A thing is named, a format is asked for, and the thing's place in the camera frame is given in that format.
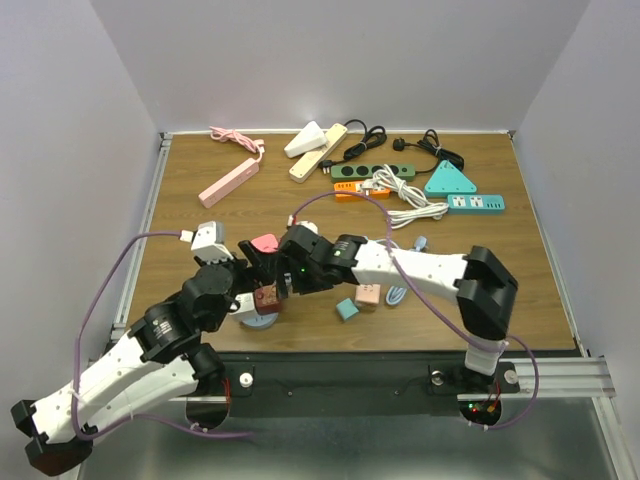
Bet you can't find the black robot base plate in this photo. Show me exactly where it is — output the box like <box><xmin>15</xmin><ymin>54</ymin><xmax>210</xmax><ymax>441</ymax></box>
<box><xmin>185</xmin><ymin>351</ymin><xmax>520</xmax><ymax>418</ymax></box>

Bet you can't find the pink power strip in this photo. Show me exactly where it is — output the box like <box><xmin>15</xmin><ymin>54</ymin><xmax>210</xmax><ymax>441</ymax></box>
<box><xmin>198</xmin><ymin>159</ymin><xmax>260</xmax><ymax>208</ymax></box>

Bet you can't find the pink cube socket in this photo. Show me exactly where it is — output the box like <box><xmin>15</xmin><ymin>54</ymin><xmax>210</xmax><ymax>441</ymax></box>
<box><xmin>354</xmin><ymin>284</ymin><xmax>381</xmax><ymax>309</ymax></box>

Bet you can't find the black cable with europlug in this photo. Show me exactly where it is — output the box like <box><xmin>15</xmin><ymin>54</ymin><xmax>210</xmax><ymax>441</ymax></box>
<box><xmin>319</xmin><ymin>118</ymin><xmax>388</xmax><ymax>175</ymax></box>

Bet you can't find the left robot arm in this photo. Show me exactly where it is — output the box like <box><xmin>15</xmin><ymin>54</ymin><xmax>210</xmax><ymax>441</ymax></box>
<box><xmin>11</xmin><ymin>230</ymin><xmax>276</xmax><ymax>477</ymax></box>

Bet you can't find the teal cube adapter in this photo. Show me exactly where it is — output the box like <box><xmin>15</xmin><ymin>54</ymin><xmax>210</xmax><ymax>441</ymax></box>
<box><xmin>336</xmin><ymin>298</ymin><xmax>359</xmax><ymax>322</ymax></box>

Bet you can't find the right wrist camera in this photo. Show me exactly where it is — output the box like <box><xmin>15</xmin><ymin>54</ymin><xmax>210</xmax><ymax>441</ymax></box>
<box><xmin>287</xmin><ymin>215</ymin><xmax>319</xmax><ymax>235</ymax></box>

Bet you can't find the orange power strip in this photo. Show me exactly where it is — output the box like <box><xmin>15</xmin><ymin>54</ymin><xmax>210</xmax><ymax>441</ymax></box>
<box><xmin>333</xmin><ymin>180</ymin><xmax>391</xmax><ymax>203</ymax></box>

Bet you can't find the light blue strip cable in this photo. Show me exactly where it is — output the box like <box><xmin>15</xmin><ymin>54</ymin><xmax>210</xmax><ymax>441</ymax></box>
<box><xmin>374</xmin><ymin>235</ymin><xmax>429</xmax><ymax>307</ymax></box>

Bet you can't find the green power strip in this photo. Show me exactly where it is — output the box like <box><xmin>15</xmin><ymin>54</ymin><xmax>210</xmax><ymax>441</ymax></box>
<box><xmin>329</xmin><ymin>164</ymin><xmax>416</xmax><ymax>183</ymax></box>

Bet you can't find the round blue socket base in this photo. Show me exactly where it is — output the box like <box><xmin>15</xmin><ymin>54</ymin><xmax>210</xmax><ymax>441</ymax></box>
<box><xmin>241</xmin><ymin>313</ymin><xmax>279</xmax><ymax>330</ymax></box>

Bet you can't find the teal triangular socket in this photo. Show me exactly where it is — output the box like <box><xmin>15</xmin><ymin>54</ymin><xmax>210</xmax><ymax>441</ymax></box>
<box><xmin>423</xmin><ymin>161</ymin><xmax>477</xmax><ymax>198</ymax></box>

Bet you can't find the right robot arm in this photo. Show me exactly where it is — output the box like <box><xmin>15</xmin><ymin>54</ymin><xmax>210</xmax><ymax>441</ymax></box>
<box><xmin>277</xmin><ymin>225</ymin><xmax>518</xmax><ymax>390</ymax></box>

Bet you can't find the dark red cube socket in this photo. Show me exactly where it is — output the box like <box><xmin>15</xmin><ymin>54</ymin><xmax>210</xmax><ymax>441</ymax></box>
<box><xmin>253</xmin><ymin>284</ymin><xmax>281</xmax><ymax>316</ymax></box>

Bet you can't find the teal rectangular power strip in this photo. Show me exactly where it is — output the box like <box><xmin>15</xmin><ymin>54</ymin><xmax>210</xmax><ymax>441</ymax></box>
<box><xmin>447</xmin><ymin>194</ymin><xmax>506</xmax><ymax>215</ymax></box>

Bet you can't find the pink strip cable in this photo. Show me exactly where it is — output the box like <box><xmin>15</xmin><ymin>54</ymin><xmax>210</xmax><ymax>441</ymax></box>
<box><xmin>208</xmin><ymin>125</ymin><xmax>266</xmax><ymax>164</ymax></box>

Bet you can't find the beige power strip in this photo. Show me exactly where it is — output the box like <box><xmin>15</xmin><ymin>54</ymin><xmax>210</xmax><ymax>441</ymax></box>
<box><xmin>289</xmin><ymin>123</ymin><xmax>347</xmax><ymax>183</ymax></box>

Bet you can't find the white bundled cable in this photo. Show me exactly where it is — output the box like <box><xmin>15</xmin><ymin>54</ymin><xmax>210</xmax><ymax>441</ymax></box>
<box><xmin>357</xmin><ymin>167</ymin><xmax>451</xmax><ymax>231</ymax></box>

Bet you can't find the aluminium frame rail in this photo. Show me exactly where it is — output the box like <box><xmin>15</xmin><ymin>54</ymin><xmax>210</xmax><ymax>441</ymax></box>
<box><xmin>79</xmin><ymin>132</ymin><xmax>174</xmax><ymax>401</ymax></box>

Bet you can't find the black cable with plug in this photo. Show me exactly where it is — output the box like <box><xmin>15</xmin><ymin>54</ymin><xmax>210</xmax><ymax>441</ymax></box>
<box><xmin>393</xmin><ymin>128</ymin><xmax>466</xmax><ymax>174</ymax></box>

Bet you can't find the pink plug adapter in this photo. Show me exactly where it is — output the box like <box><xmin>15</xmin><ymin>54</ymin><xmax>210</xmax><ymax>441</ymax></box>
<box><xmin>250</xmin><ymin>233</ymin><xmax>279</xmax><ymax>254</ymax></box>

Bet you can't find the white triangular socket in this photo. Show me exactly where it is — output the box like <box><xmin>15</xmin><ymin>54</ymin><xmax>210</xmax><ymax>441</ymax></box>
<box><xmin>284</xmin><ymin>121</ymin><xmax>328</xmax><ymax>158</ymax></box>

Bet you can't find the white cube socket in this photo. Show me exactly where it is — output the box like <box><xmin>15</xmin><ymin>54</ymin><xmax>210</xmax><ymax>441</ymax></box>
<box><xmin>230</xmin><ymin>293</ymin><xmax>258</xmax><ymax>322</ymax></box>

